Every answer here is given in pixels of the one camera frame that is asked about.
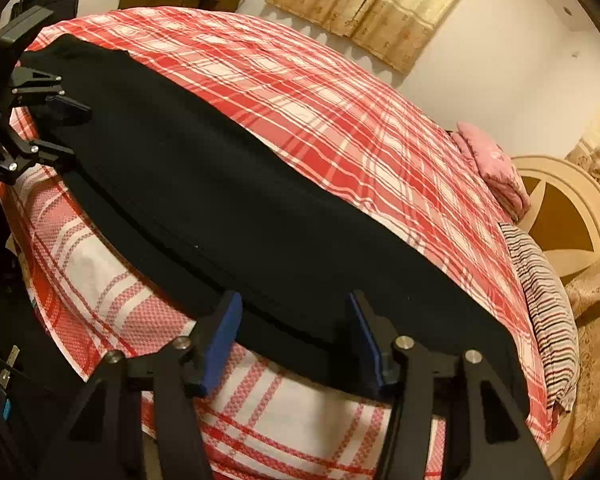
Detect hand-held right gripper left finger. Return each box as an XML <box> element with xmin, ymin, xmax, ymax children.
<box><xmin>35</xmin><ymin>290</ymin><xmax>244</xmax><ymax>480</ymax></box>

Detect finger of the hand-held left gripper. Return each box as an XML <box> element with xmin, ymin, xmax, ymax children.
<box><xmin>11</xmin><ymin>66</ymin><xmax>92</xmax><ymax>124</ymax></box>
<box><xmin>0</xmin><ymin>114</ymin><xmax>77</xmax><ymax>184</ymax></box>

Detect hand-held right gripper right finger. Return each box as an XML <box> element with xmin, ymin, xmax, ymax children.
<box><xmin>347</xmin><ymin>290</ymin><xmax>553</xmax><ymax>480</ymax></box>

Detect black pants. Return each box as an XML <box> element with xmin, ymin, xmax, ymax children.
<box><xmin>22</xmin><ymin>34</ymin><xmax>531</xmax><ymax>406</ymax></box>

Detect striped pillow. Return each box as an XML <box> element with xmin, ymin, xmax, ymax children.
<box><xmin>497</xmin><ymin>222</ymin><xmax>581</xmax><ymax>413</ymax></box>

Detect pink folded pillow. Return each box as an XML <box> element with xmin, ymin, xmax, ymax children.
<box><xmin>450</xmin><ymin>121</ymin><xmax>532</xmax><ymax>221</ymax></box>

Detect beige wooden headboard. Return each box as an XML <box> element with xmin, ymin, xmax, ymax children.
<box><xmin>510</xmin><ymin>155</ymin><xmax>600</xmax><ymax>286</ymax></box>

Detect gold patterned cloth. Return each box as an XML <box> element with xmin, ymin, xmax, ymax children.
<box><xmin>562</xmin><ymin>240</ymin><xmax>600</xmax><ymax>480</ymax></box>

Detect red plaid bed sheet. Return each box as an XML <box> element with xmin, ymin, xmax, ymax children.
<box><xmin>0</xmin><ymin>6</ymin><xmax>553</xmax><ymax>480</ymax></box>

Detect person's dark jacket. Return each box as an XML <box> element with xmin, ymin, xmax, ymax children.
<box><xmin>0</xmin><ymin>340</ymin><xmax>81</xmax><ymax>480</ymax></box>

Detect beige patterned curtain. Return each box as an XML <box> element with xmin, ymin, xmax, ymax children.
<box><xmin>265</xmin><ymin>0</ymin><xmax>486</xmax><ymax>76</ymax></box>

